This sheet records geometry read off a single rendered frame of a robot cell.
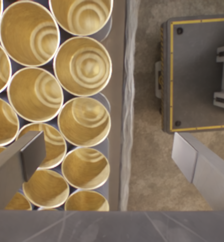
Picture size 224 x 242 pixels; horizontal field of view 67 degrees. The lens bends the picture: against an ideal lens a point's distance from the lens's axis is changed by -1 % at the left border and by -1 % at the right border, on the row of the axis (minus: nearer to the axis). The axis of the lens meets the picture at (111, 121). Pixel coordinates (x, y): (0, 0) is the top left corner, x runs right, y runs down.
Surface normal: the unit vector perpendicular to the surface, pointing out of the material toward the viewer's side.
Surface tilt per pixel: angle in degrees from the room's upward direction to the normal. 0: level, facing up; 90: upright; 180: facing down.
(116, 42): 4
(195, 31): 0
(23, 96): 90
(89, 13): 2
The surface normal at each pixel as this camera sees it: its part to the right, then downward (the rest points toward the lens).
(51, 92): 0.01, 0.29
